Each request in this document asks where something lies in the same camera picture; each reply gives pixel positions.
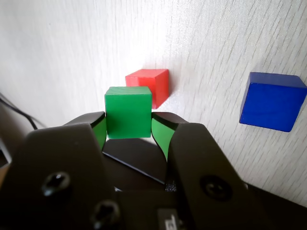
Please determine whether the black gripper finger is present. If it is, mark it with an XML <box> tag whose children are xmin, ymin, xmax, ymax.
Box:
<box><xmin>151</xmin><ymin>112</ymin><xmax>272</xmax><ymax>230</ymax></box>
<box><xmin>0</xmin><ymin>111</ymin><xmax>116</xmax><ymax>230</ymax></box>

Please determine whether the green wooden cube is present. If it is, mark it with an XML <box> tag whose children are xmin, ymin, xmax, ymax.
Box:
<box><xmin>104</xmin><ymin>86</ymin><xmax>153</xmax><ymax>140</ymax></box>

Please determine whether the blue wooden cube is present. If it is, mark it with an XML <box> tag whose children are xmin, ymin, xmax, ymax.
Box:
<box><xmin>238</xmin><ymin>71</ymin><xmax>307</xmax><ymax>133</ymax></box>

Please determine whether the thick black power cable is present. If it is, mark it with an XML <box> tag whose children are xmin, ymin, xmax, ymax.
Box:
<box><xmin>0</xmin><ymin>92</ymin><xmax>39</xmax><ymax>130</ymax></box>

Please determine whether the red wooden cube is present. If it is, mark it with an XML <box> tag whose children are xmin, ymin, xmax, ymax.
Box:
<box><xmin>125</xmin><ymin>69</ymin><xmax>170</xmax><ymax>109</ymax></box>

